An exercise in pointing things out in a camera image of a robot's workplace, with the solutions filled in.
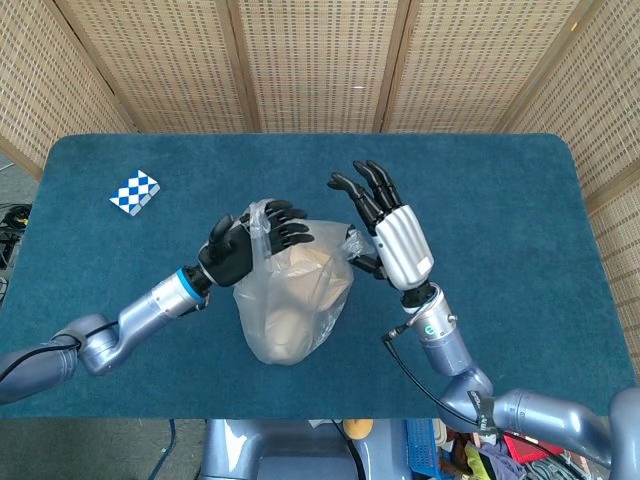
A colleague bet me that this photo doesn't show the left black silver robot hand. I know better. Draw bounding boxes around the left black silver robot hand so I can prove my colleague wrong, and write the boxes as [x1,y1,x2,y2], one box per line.
[197,199,315,289]

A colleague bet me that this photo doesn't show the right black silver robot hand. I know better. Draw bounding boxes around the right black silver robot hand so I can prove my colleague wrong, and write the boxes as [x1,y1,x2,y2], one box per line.
[327,159,435,292]

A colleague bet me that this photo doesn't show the clear plastic bag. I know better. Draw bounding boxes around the clear plastic bag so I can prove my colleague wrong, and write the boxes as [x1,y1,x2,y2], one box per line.
[232,199,374,366]

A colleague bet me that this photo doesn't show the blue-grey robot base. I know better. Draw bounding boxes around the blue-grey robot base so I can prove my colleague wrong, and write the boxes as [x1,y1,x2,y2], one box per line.
[198,418,416,480]

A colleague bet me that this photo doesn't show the cream round items in bag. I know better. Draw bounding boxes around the cream round items in bag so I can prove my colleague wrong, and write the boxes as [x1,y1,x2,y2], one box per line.
[279,248,347,316]

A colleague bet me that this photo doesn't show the round beige bowl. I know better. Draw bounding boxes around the round beige bowl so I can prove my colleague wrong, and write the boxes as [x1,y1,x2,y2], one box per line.
[254,309,321,366]

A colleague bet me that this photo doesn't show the blue white checkered block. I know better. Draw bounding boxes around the blue white checkered block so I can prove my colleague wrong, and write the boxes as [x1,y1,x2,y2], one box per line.
[108,169,161,217]

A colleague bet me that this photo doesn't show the yellow-orange round object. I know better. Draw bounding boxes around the yellow-orange round object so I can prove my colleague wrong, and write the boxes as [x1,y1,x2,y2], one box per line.
[341,418,375,441]

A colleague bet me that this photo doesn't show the blue plastic crate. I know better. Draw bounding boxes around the blue plastic crate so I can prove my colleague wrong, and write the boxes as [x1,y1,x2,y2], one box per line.
[404,418,442,479]

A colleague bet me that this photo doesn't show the woven rattan folding screen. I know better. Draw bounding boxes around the woven rattan folding screen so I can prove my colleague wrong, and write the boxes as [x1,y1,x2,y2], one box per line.
[0,0,640,346]

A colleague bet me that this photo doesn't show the yellow-green cloth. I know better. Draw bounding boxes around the yellow-green cloth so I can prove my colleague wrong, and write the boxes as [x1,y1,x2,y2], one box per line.
[463,442,494,480]

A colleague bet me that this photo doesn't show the red booklet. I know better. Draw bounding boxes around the red booklet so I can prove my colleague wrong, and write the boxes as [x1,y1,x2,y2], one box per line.
[502,432,566,466]

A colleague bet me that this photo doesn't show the purple cloth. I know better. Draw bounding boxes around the purple cloth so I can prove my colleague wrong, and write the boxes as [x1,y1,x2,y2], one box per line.
[479,442,529,480]

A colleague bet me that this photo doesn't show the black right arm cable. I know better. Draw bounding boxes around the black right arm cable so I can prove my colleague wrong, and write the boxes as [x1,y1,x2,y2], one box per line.
[381,324,569,459]

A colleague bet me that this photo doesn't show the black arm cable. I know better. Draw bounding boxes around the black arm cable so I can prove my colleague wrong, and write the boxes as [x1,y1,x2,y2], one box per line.
[381,324,569,459]
[0,319,121,386]

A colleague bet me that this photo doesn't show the grey cable strap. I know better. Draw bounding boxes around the grey cable strap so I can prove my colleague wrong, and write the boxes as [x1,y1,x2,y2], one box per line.
[53,328,85,352]

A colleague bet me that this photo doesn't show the black cable strap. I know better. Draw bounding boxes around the black cable strap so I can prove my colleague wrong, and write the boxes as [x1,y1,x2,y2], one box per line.
[468,389,502,434]

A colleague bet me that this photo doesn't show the blue floor cable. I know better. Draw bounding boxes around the blue floor cable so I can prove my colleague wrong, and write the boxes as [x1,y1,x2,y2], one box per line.
[158,418,177,469]

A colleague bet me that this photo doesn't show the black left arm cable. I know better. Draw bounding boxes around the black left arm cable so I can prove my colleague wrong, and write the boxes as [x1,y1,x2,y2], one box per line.
[0,319,121,386]

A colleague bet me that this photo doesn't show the black cable on base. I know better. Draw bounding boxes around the black cable on base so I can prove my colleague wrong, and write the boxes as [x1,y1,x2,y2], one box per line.
[329,418,364,480]

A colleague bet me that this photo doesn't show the bundle of floor cables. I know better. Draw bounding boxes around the bundle of floor cables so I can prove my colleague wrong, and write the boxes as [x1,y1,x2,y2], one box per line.
[0,202,32,269]

